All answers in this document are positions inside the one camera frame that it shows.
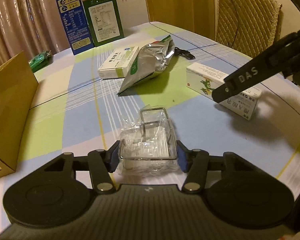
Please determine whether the wire rack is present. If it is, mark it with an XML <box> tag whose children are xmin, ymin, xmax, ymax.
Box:
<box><xmin>117</xmin><ymin>106</ymin><xmax>179</xmax><ymax>177</ymax></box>

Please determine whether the long white medicine box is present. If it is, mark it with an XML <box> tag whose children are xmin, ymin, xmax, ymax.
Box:
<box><xmin>185</xmin><ymin>62</ymin><xmax>263</xmax><ymax>121</ymax></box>

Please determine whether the quilted olive chair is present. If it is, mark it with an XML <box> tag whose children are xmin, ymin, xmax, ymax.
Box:
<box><xmin>215</xmin><ymin>0</ymin><xmax>282</xmax><ymax>57</ymax></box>

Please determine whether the checked tablecloth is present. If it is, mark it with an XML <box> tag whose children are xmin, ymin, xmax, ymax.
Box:
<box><xmin>0</xmin><ymin>22</ymin><xmax>300</xmax><ymax>233</ymax></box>

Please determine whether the white green flat box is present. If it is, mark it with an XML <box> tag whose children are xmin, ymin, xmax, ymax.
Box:
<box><xmin>98</xmin><ymin>46</ymin><xmax>140</xmax><ymax>79</ymax></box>

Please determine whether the silver foil bag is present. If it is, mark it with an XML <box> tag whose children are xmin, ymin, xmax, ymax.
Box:
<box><xmin>117</xmin><ymin>35</ymin><xmax>175</xmax><ymax>95</ymax></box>

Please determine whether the yellow curtain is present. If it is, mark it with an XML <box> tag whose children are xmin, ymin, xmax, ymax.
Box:
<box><xmin>146</xmin><ymin>0</ymin><xmax>215</xmax><ymax>39</ymax></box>

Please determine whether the brown cardboard box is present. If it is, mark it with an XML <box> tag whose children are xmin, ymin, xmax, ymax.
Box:
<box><xmin>0</xmin><ymin>52</ymin><xmax>38</xmax><ymax>177</ymax></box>

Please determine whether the green plastic bag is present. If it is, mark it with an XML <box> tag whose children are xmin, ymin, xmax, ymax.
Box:
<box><xmin>29</xmin><ymin>50</ymin><xmax>53</xmax><ymax>73</ymax></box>

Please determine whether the green carton box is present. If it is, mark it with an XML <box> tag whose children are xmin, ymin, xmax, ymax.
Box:
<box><xmin>83</xmin><ymin>0</ymin><xmax>125</xmax><ymax>47</ymax></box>

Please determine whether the blue milk carton box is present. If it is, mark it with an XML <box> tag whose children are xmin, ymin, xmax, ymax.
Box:
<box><xmin>56</xmin><ymin>0</ymin><xmax>94</xmax><ymax>55</ymax></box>

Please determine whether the beige curtain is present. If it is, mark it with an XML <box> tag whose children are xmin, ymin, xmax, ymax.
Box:
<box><xmin>0</xmin><ymin>0</ymin><xmax>113</xmax><ymax>73</ymax></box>

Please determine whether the black hanging cable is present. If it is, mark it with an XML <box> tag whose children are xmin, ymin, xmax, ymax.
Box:
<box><xmin>225</xmin><ymin>0</ymin><xmax>241</xmax><ymax>47</ymax></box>

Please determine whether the black coiled cable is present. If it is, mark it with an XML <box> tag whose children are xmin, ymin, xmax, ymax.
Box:
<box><xmin>174</xmin><ymin>47</ymin><xmax>196</xmax><ymax>61</ymax></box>

